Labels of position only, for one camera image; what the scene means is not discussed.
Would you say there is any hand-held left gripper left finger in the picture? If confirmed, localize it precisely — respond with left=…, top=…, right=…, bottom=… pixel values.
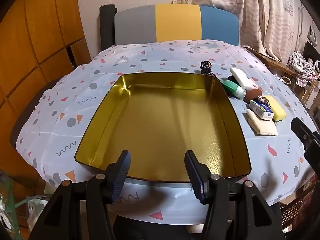
left=27, top=149, right=132, bottom=240

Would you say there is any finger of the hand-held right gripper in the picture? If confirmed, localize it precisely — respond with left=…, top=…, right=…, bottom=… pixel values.
left=291, top=117, right=320, bottom=180

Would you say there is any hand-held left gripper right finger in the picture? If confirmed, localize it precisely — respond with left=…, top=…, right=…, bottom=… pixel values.
left=184, top=150, right=285, bottom=240

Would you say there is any yellow sponge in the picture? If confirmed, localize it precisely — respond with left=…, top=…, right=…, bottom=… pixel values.
left=265, top=95, right=287, bottom=122

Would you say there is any cream cloth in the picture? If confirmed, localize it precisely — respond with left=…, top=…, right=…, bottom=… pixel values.
left=246, top=109, right=279, bottom=137

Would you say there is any tissue pack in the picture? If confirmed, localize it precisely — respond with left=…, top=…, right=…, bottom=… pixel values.
left=248, top=99, right=274, bottom=120

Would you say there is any black white patterned scrunchie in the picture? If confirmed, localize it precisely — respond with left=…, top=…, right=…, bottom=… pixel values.
left=256, top=95, right=270, bottom=107

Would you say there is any gold tin box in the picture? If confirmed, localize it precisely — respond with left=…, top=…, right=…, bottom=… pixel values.
left=74, top=72, right=252, bottom=182

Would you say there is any brown round pad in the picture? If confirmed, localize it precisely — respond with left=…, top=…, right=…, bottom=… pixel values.
left=243, top=89, right=262, bottom=103

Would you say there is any white sponge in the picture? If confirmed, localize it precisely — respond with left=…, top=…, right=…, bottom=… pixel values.
left=229, top=67, right=255, bottom=90

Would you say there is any black beaded hair tie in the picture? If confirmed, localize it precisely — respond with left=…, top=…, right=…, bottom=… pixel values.
left=199, top=60, right=213, bottom=75

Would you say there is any pile of clothes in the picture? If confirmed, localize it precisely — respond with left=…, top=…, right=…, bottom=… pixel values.
left=287, top=51, right=319, bottom=87

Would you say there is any wooden side table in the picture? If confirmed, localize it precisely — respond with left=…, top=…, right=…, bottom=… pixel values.
left=244, top=46, right=320, bottom=100

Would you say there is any black monitor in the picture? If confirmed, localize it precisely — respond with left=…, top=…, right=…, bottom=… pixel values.
left=304, top=41, right=320, bottom=64

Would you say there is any clear plastic bag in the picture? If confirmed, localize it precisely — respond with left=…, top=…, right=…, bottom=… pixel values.
left=0, top=170, right=52, bottom=240

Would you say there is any patterned white tablecloth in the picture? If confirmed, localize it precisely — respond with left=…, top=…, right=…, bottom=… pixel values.
left=10, top=39, right=318, bottom=225

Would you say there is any beige patterned curtain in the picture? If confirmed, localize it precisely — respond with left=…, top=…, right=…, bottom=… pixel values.
left=174, top=0, right=304, bottom=63

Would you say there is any black foam roller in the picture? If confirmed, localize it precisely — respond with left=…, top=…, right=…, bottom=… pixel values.
left=99, top=4, right=117, bottom=52

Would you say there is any grey yellow blue chair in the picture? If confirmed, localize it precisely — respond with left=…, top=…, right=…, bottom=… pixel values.
left=114, top=4, right=239, bottom=47

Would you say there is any wooden wardrobe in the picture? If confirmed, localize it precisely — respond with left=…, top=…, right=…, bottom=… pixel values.
left=0, top=0, right=87, bottom=180

